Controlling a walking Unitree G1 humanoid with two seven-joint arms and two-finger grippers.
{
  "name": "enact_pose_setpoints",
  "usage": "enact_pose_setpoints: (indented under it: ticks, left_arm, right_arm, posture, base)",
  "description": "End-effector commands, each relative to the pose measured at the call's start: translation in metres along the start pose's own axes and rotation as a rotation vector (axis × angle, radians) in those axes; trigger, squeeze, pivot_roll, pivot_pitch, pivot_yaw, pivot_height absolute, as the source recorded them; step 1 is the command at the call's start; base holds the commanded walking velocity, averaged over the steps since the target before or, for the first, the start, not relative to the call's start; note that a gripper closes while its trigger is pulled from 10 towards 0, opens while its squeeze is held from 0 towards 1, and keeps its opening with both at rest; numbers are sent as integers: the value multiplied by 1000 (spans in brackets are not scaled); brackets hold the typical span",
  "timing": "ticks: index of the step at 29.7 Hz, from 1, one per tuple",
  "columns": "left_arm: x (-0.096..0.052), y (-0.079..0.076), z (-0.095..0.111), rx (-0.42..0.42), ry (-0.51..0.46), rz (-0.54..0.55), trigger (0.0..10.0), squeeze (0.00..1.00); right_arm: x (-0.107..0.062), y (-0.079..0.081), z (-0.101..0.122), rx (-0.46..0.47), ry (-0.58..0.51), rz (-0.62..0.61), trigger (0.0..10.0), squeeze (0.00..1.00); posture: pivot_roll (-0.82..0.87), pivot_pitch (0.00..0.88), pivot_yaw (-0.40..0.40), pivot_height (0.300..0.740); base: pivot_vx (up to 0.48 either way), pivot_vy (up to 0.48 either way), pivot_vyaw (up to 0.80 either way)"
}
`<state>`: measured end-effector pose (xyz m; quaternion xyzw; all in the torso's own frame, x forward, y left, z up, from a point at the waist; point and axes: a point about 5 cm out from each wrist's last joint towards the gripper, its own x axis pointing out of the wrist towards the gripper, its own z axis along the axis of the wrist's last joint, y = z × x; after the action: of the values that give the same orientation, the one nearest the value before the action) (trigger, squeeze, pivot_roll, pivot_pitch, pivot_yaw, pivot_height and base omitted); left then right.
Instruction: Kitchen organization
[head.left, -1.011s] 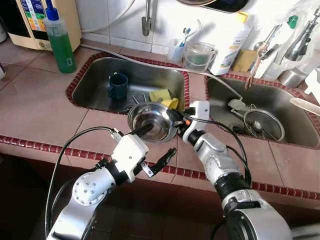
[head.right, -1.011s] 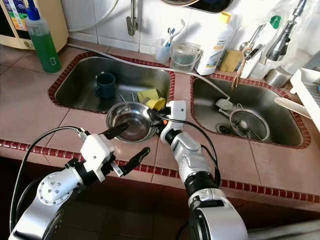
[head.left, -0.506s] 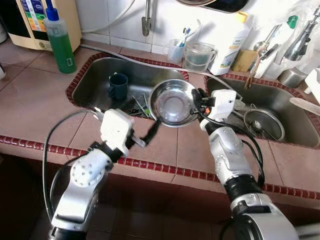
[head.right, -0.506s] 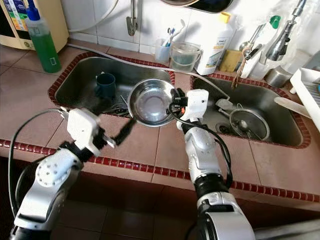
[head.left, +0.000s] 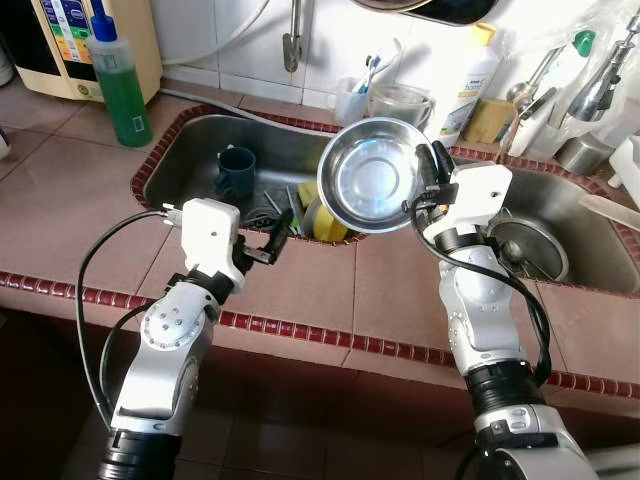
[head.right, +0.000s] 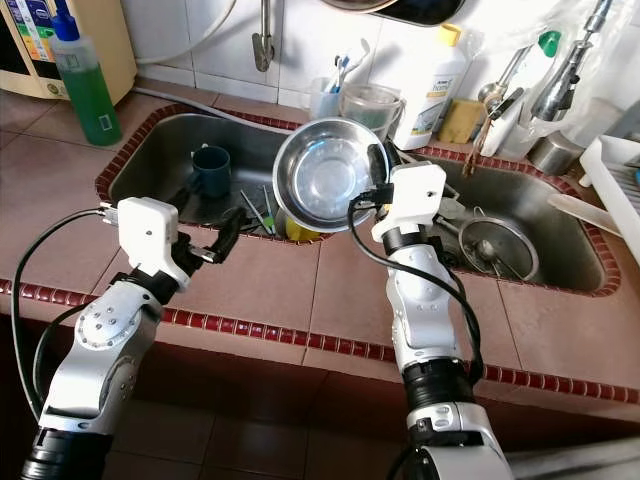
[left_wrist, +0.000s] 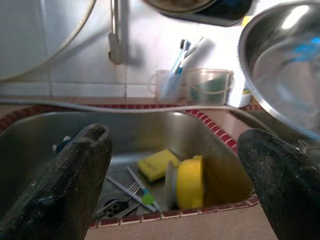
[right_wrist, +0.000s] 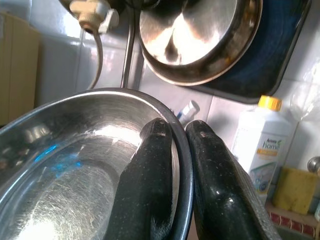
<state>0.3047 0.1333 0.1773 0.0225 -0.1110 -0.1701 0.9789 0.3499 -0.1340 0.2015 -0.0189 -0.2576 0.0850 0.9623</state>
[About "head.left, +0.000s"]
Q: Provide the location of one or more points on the yellow sponge block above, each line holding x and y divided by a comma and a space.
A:
490, 122

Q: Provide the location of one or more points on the dark blue hanging tray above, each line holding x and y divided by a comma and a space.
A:
460, 10

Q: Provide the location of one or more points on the steel spoon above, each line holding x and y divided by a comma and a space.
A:
518, 248

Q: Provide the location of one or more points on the steel bowl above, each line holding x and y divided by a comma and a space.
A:
370, 175

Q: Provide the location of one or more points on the clear toothbrush cup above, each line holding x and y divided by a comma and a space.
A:
350, 105

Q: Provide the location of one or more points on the blue white toothbrush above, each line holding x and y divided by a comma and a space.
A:
370, 75

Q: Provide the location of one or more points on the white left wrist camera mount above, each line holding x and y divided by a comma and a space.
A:
212, 235

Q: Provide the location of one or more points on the white detergent bottle yellow cap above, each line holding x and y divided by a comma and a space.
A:
470, 95

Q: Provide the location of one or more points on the chrome gooseneck faucet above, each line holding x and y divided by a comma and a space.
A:
595, 95

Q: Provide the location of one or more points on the grey wall tap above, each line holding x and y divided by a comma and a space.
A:
292, 50

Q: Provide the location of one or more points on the clear plastic bucket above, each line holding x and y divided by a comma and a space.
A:
400, 100

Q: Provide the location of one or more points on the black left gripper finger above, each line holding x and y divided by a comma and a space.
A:
284, 235

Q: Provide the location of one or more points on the beige water purifier appliance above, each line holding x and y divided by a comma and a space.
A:
145, 50

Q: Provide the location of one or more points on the steel cup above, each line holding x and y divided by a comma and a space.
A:
580, 155

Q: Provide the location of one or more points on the clear plastic bag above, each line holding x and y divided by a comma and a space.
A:
620, 40

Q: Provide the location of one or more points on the white dish rack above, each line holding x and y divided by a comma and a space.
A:
628, 170

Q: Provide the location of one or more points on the green soap bottle blue cap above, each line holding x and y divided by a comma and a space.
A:
122, 100

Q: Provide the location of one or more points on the white chopstick with blue grip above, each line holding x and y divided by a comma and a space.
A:
272, 200

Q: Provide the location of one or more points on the large hanging steel basin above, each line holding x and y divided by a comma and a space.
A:
385, 4

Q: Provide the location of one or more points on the yellow plastic bowl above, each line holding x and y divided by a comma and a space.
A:
325, 228

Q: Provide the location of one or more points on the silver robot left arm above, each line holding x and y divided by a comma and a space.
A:
160, 370

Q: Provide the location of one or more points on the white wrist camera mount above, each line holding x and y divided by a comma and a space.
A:
475, 195
212, 235

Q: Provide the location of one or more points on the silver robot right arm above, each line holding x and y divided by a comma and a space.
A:
480, 300

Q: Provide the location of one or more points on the white toothpaste tube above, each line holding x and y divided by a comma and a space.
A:
392, 55

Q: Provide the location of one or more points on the steel sink basin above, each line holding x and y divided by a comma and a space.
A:
600, 250
190, 170

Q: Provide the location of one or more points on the round steel strainer dish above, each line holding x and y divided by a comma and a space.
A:
535, 255

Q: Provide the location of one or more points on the cream plastic spatula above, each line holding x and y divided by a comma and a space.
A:
610, 212

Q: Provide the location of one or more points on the dark teal mug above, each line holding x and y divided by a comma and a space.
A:
238, 172

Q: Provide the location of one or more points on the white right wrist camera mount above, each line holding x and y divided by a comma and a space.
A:
475, 195

